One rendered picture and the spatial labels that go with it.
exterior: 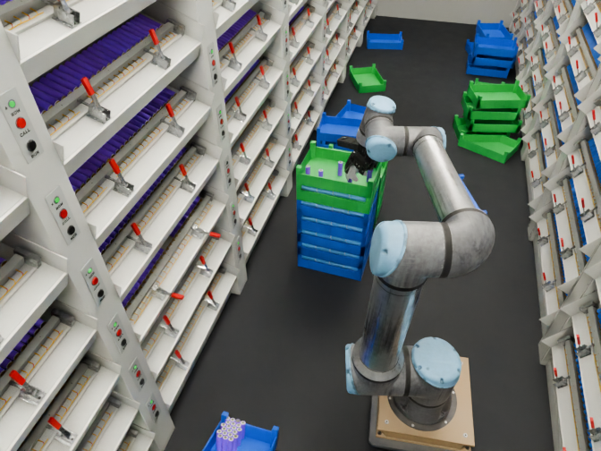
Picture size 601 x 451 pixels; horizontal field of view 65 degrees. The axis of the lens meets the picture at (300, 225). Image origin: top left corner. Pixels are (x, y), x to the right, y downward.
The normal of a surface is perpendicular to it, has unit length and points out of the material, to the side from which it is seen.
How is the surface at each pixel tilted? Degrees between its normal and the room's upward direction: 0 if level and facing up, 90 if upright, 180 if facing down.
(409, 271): 92
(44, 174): 90
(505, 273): 0
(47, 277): 21
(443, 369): 7
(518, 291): 0
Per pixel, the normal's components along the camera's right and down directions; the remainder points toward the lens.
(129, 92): 0.34, -0.62
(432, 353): 0.07, -0.67
